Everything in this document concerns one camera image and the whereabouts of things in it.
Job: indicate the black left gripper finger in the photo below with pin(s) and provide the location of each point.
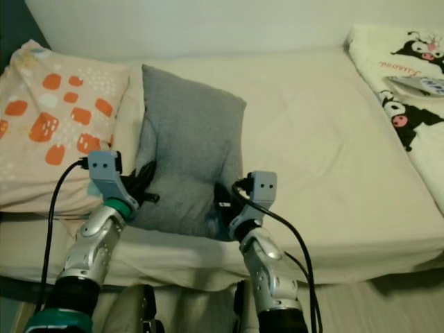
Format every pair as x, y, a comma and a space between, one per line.
150, 171
152, 198

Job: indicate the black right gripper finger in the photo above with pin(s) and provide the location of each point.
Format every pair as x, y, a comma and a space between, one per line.
220, 193

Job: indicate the grey knit pillow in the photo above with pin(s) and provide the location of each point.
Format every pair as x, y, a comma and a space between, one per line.
187, 139

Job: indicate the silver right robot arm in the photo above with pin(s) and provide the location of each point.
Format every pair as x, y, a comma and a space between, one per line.
263, 263

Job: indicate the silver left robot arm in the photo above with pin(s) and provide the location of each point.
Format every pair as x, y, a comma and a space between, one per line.
90, 243

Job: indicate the pink orange patterned pillow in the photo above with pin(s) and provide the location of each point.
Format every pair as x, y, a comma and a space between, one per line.
41, 159

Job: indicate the cream sheeted bed mattress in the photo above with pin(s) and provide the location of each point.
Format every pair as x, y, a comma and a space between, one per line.
312, 152

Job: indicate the robot right leg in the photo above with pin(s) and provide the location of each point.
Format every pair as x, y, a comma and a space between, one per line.
244, 312

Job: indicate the robot leg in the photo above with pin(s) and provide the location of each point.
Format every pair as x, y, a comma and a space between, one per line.
135, 312
244, 312

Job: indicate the robot left leg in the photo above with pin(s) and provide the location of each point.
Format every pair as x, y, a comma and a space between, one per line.
135, 312

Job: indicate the cream cartoon print quilt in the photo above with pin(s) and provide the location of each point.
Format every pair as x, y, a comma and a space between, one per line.
416, 139

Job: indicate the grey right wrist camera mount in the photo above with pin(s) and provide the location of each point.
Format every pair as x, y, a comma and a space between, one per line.
263, 187

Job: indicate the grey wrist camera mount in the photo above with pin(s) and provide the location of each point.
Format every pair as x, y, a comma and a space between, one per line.
104, 166
263, 187

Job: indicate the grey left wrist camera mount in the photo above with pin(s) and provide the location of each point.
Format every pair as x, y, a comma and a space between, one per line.
104, 166

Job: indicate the dark teal bed frame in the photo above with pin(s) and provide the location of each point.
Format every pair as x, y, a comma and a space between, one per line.
10, 277

